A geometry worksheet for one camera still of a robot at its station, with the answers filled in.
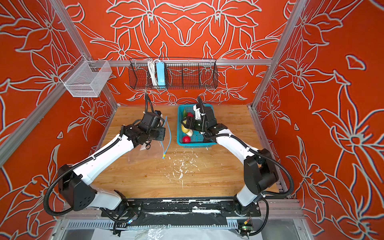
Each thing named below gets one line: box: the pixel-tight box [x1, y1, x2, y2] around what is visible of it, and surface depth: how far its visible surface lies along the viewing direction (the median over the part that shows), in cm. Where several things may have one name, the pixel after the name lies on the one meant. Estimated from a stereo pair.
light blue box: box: [156, 62, 166, 86], surface depth 92 cm
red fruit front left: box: [182, 135, 192, 144], surface depth 97 cm
